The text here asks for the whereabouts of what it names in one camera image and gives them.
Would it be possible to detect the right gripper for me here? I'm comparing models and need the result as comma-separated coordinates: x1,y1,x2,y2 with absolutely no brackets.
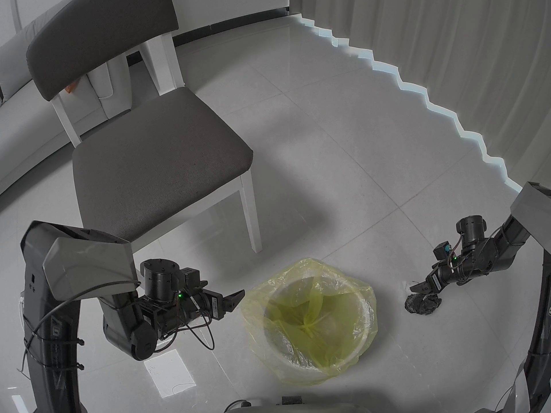
409,264,466,295

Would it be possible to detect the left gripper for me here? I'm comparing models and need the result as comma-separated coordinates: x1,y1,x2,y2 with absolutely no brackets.
172,288,246,331

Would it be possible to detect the black plastic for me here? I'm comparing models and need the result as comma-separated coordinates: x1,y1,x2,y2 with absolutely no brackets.
404,292,443,317

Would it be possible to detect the white trash bin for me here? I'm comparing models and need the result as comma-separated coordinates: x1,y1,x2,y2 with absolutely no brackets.
262,275,373,380

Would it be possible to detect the yellow plastic bag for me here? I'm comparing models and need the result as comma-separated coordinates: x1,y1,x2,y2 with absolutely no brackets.
240,257,380,389

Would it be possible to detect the grey padded white chair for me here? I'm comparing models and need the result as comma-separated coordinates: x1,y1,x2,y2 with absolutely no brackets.
26,0,263,255

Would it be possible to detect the white curtain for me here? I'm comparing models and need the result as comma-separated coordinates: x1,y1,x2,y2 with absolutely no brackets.
300,0,551,198

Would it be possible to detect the pale grey sofa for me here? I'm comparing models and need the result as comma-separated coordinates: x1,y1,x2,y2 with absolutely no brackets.
0,0,135,198

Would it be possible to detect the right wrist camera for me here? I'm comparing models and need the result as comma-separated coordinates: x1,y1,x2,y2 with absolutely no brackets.
433,241,458,266

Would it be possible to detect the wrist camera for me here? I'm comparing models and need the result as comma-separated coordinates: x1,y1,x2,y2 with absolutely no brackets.
433,241,458,266
178,267,208,294

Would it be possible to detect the black cable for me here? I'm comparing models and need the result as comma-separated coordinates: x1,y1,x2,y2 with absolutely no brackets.
158,309,216,352

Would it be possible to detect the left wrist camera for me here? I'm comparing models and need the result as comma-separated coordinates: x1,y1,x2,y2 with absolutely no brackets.
178,267,208,294

